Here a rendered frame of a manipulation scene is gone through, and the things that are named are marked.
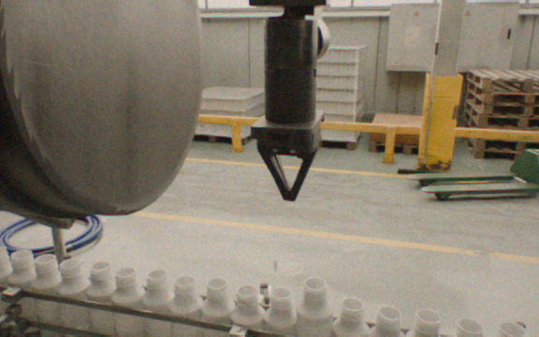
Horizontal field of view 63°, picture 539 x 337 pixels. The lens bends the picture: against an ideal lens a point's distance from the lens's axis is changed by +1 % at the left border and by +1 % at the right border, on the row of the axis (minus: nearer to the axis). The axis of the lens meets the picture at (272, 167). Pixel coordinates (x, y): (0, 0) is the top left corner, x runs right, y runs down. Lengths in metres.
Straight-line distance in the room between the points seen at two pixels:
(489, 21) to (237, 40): 3.99
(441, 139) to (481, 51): 2.49
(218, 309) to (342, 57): 5.33
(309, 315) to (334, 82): 5.37
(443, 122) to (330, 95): 1.60
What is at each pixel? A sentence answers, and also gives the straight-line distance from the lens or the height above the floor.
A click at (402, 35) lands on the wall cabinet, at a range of 7.30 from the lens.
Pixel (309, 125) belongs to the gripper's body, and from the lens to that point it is 0.46.
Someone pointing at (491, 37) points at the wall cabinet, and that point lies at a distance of 7.43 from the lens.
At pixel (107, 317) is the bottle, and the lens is 0.93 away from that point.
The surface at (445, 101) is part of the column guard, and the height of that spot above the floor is 0.84.
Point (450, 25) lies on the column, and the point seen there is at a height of 1.61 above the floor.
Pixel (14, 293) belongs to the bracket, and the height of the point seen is 1.12.
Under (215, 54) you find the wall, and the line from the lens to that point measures 8.24.
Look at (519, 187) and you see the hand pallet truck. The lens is 4.92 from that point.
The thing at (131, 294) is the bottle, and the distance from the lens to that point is 0.87.
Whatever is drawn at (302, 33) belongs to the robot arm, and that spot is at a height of 1.58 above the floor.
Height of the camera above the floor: 1.59
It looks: 18 degrees down
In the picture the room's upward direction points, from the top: straight up
